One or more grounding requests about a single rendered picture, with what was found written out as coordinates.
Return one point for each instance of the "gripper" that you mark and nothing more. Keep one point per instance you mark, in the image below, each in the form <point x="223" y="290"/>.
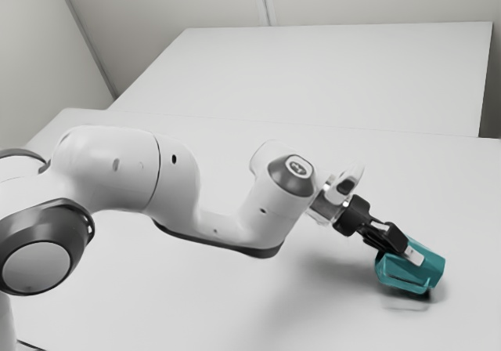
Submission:
<point x="354" y="216"/>

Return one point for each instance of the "teal faceted mug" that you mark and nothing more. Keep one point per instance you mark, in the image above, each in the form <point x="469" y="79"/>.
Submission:
<point x="411" y="270"/>

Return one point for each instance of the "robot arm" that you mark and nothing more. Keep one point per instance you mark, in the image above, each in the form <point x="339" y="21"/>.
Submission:
<point x="129" y="178"/>

